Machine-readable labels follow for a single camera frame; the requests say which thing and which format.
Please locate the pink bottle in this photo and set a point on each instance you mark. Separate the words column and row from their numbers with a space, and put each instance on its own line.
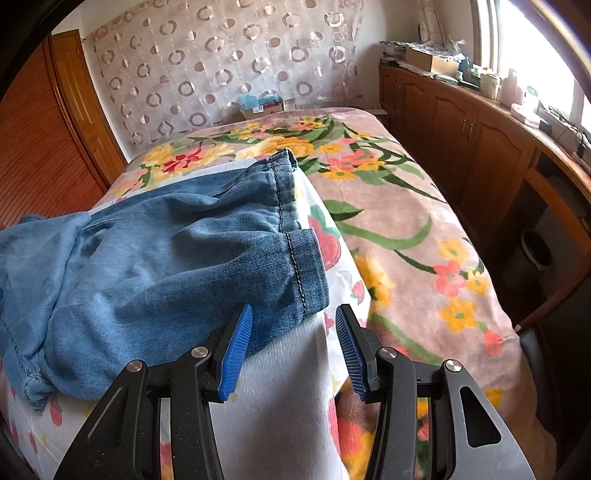
column 512, row 87

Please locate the wooden slatted wardrobe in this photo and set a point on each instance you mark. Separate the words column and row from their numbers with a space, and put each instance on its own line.
column 46, row 138

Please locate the blue denim pants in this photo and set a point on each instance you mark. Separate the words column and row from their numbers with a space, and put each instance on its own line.
column 161, row 258

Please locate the pink tissue pack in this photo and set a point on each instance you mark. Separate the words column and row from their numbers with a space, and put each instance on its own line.
column 524, row 114

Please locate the window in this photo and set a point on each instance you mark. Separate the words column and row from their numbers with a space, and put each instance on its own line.
column 545, row 55

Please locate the white strawberry print sheet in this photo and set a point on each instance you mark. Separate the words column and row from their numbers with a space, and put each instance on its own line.
column 277, row 406

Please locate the tied white window curtain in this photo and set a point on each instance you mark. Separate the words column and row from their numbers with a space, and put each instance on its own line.
column 431, row 21

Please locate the wooden chair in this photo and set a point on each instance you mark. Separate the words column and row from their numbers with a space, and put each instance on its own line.
column 538, row 350

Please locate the cardboard box with blue cloth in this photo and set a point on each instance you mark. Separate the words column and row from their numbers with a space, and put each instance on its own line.
column 261, row 108

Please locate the pink floral blanket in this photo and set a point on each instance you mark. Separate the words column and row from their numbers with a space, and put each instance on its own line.
column 415, row 207

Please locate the stack of papers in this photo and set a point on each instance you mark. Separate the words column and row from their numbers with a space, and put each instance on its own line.
column 392, row 51

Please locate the wooden cabinet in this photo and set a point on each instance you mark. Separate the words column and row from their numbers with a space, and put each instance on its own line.
column 452, row 138

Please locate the circle patterned sheer curtain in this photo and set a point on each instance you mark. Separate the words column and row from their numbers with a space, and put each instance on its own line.
column 207, row 60

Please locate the white cup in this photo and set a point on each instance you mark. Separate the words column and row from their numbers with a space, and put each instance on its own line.
column 490, row 86

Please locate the dark trash bin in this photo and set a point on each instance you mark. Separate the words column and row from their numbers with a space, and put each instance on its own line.
column 537, row 249

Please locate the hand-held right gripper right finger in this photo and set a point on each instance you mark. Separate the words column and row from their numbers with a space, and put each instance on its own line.
column 351, row 355

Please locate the green capped bottle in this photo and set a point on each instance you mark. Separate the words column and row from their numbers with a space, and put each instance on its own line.
column 532, row 98

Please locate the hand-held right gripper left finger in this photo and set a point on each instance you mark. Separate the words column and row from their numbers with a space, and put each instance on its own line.
column 235, row 350

